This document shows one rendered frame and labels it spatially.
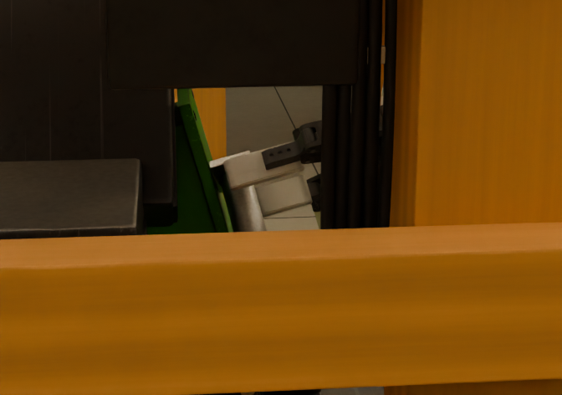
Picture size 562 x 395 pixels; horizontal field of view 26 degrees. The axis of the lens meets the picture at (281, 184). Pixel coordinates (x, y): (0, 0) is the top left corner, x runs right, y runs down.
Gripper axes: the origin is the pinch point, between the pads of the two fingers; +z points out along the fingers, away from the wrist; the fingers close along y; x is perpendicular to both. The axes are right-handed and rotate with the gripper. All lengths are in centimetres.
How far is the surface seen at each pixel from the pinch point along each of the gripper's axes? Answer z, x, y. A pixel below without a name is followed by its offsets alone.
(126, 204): 10.2, 8.1, 19.2
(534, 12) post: -19.6, 12.6, 37.5
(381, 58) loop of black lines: -10.6, 8.6, 30.5
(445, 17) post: -14.2, 11.7, 38.4
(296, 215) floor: -3, -146, -324
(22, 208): 17.8, 6.9, 20.9
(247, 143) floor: 9, -221, -396
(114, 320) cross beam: 10.2, 23.3, 34.2
